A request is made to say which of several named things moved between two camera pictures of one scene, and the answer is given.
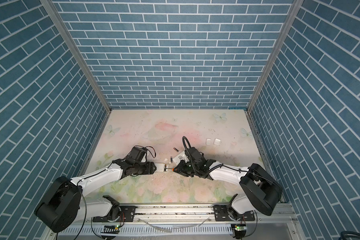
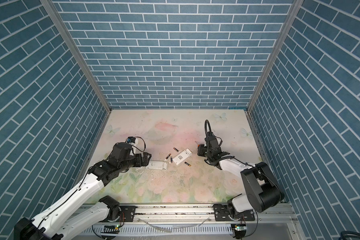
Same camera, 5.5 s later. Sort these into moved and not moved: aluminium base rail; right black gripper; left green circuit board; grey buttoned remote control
Moved: right black gripper
Not moved: left green circuit board; grey buttoned remote control; aluminium base rail
